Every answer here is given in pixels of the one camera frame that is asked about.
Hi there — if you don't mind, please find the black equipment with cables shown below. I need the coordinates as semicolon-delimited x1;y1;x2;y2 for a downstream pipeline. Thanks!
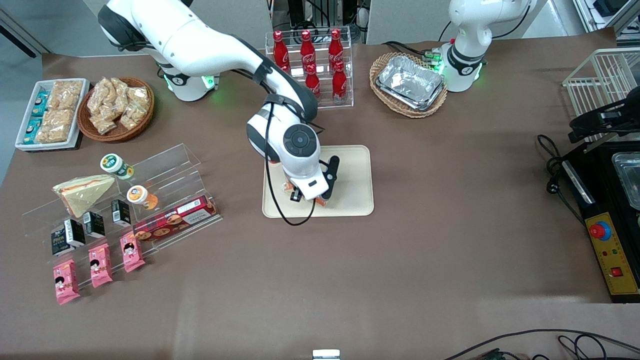
268;0;370;44

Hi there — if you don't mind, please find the triangle sandwich orange filling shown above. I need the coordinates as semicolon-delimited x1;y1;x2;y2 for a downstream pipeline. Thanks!
281;181;329;207

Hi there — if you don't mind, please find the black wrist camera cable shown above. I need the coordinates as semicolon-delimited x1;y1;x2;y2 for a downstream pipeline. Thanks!
263;102;317;227

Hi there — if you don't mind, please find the pack of rice crackers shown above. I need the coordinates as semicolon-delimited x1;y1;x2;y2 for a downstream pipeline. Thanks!
48;80;84;111
36;109;76;144

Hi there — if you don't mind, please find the green lid yogurt cup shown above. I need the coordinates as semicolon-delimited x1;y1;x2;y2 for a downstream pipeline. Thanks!
100;153;135;181

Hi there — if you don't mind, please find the clear bag of snacks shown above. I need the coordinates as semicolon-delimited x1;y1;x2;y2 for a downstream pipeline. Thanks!
119;102;147;129
90;113;118;135
102;77;128;108
87;80;110;117
127;86;150;108

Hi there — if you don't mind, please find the stack of foil trays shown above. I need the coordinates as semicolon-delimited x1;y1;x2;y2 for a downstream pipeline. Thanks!
376;55;446;112

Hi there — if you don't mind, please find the teal snack pack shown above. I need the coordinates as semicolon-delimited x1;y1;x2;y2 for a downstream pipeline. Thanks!
23;117;44;145
31;90;50;117

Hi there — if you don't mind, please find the black cable at arm base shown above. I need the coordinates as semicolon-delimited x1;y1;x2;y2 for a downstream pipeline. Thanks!
382;40;437;58

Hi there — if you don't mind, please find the white wire basket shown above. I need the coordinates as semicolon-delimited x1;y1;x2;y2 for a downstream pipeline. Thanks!
562;47;640;151

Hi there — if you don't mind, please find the clear acrylic tiered shelf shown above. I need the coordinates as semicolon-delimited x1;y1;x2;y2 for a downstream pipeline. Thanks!
22;143;223;288

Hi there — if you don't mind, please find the black power cable with plug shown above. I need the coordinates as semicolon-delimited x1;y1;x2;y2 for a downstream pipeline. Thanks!
537;134;587;227

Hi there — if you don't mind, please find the metal container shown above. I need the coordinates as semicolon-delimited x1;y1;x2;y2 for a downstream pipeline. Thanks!
611;151;640;211

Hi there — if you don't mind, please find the black drink carton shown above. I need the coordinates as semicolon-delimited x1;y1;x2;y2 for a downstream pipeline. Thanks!
110;199;132;227
82;211;106;240
50;226;73;257
64;218;86;247

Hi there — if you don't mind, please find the long black cable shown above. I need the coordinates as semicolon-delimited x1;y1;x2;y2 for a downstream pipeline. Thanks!
442;328;640;360

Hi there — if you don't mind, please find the light wicker basket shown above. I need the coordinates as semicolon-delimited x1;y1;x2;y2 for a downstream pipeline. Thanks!
369;52;448;119

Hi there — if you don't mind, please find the looped black cable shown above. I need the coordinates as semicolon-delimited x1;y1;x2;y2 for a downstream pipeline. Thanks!
556;334;640;360

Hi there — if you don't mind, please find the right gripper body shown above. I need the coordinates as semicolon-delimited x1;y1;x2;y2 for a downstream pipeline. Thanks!
284;165;331;200

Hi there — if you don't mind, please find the brown wicker basket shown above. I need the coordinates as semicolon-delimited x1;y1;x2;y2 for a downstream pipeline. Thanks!
77;76;155;143

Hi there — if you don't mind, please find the aluminium frame rack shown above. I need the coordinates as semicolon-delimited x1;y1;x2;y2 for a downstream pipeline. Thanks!
572;0;640;37

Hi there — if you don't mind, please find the red cookie box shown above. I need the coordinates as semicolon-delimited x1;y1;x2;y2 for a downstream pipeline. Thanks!
132;196;219;243

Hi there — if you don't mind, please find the beige plastic tray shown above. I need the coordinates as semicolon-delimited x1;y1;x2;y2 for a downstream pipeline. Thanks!
262;145;375;219

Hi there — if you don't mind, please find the orange lid yogurt cup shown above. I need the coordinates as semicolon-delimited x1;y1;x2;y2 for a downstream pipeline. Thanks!
126;185;159;211

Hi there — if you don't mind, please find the black machine yellow control panel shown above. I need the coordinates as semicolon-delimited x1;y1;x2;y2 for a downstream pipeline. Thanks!
559;141;640;304

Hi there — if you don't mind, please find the white rectangular snack tray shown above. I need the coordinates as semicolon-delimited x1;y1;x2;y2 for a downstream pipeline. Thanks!
15;78;91;152

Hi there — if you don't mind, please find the red cola bottle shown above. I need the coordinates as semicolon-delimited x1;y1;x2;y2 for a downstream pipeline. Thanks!
272;30;291;73
328;28;345;67
305;64;322;99
332;61;348;104
300;30;317;68

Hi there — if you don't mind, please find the clear acrylic bottle rack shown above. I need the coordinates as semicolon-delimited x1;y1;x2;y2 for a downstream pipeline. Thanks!
265;26;354;113

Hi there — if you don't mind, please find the pink snack pack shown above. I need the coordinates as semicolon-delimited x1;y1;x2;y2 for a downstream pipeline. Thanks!
52;259;81;306
119;232;146;274
88;243;114;289

